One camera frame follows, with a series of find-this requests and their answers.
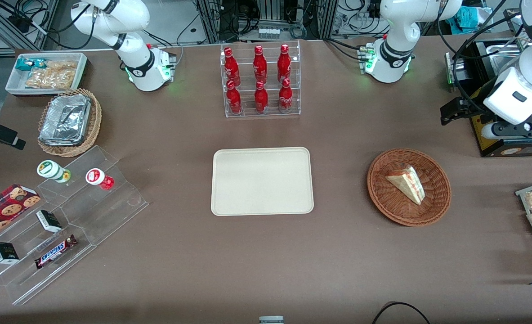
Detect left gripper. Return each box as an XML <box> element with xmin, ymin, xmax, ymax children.
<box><xmin>440</xmin><ymin>96</ymin><xmax>489</xmax><ymax>126</ymax></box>

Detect triangular sandwich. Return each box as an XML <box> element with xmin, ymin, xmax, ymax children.
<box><xmin>385</xmin><ymin>165</ymin><xmax>426</xmax><ymax>206</ymax></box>

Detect brown wicker basket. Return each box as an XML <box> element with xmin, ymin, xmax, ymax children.
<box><xmin>367</xmin><ymin>148</ymin><xmax>452</xmax><ymax>227</ymax></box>

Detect beige plastic tray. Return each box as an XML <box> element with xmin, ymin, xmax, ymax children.
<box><xmin>210</xmin><ymin>147</ymin><xmax>315</xmax><ymax>216</ymax></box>

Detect light wicker basket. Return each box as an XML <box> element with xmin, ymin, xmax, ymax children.
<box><xmin>37</xmin><ymin>88</ymin><xmax>103</xmax><ymax>158</ymax></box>

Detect black food warmer cabinet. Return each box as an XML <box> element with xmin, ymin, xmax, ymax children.
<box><xmin>445</xmin><ymin>38</ymin><xmax>532</xmax><ymax>158</ymax></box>

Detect teal cloth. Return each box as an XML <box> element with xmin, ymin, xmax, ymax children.
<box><xmin>446</xmin><ymin>6</ymin><xmax>494</xmax><ymax>33</ymax></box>

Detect clear acrylic bottle rack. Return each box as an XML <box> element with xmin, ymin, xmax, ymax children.
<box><xmin>219</xmin><ymin>40</ymin><xmax>302</xmax><ymax>119</ymax></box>

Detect red cola bottle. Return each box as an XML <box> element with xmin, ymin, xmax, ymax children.
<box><xmin>277</xmin><ymin>44</ymin><xmax>292</xmax><ymax>83</ymax></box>
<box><xmin>223</xmin><ymin>47</ymin><xmax>241</xmax><ymax>87</ymax></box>
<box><xmin>254</xmin><ymin>81</ymin><xmax>269</xmax><ymax>113</ymax></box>
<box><xmin>253</xmin><ymin>45</ymin><xmax>268</xmax><ymax>84</ymax></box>
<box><xmin>278</xmin><ymin>78</ymin><xmax>294</xmax><ymax>112</ymax></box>
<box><xmin>226</xmin><ymin>80</ymin><xmax>243</xmax><ymax>115</ymax></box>

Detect white power strip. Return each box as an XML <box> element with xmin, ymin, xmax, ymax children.
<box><xmin>256</xmin><ymin>27</ymin><xmax>281</xmax><ymax>41</ymax></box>

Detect clear acrylic stepped shelf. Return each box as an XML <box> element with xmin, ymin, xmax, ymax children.
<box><xmin>0</xmin><ymin>144</ymin><xmax>150</xmax><ymax>306</ymax></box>

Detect red lid yogurt cup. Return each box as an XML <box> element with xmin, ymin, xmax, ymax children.
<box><xmin>85</xmin><ymin>167</ymin><xmax>115</xmax><ymax>191</ymax></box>

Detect stacked aluminium foil containers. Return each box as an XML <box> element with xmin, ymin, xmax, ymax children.
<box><xmin>38</xmin><ymin>94</ymin><xmax>92</xmax><ymax>147</ymax></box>

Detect clear bag of crackers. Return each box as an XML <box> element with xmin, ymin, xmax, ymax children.
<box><xmin>25</xmin><ymin>60</ymin><xmax>78</xmax><ymax>90</ymax></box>

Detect green lid yogurt cup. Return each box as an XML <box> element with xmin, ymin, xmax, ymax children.
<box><xmin>36</xmin><ymin>160</ymin><xmax>72</xmax><ymax>184</ymax></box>

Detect small black box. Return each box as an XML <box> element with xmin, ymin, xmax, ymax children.
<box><xmin>36</xmin><ymin>209</ymin><xmax>63</xmax><ymax>234</ymax></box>
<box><xmin>0</xmin><ymin>241</ymin><xmax>20</xmax><ymax>265</ymax></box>

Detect snickers chocolate bar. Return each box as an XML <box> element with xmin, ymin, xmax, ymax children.
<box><xmin>34</xmin><ymin>234</ymin><xmax>79</xmax><ymax>270</ymax></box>

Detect teal snack packet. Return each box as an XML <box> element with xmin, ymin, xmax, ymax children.
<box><xmin>14</xmin><ymin>57</ymin><xmax>47</xmax><ymax>72</ymax></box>

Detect white rectangular snack bin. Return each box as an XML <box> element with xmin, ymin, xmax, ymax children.
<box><xmin>5</xmin><ymin>52</ymin><xmax>88</xmax><ymax>97</ymax></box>

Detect red cookie box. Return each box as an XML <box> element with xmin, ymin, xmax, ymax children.
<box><xmin>0</xmin><ymin>183</ymin><xmax>42</xmax><ymax>246</ymax></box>

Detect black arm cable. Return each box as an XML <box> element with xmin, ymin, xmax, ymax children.
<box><xmin>437</xmin><ymin>0</ymin><xmax>525</xmax><ymax>118</ymax></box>

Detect black table cable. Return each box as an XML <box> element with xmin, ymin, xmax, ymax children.
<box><xmin>372</xmin><ymin>301</ymin><xmax>431</xmax><ymax>324</ymax></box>

